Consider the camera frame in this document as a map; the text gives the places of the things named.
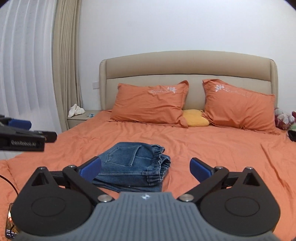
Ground blue denim jeans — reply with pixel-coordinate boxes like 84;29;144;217
92;142;171;193

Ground white sheer curtain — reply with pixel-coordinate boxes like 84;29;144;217
0;1;61;133

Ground smartphone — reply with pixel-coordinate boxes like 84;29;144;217
5;203;19;240

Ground orange duvet cover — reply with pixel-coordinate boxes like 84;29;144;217
1;111;295;240

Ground beige nightstand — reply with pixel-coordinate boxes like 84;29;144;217
67;110;101;129

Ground white crumpled cloth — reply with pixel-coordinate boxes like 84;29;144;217
67;104;85;118

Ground black puffer jacket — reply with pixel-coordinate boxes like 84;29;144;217
287;130;296;142

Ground small yellow pillow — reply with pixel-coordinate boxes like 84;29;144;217
183;109;210;127

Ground orange pillow right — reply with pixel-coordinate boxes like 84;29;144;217
203;79;281;135

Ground orange pillow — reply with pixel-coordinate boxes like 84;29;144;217
110;80;189;128
203;79;281;135

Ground orange pillow left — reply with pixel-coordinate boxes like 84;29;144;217
110;80;189;128

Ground beige curtain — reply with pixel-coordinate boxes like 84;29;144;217
52;0;82;132

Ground beige upholstered headboard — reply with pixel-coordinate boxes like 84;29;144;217
99;50;278;110

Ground black cable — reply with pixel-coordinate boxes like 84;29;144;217
0;174;19;196

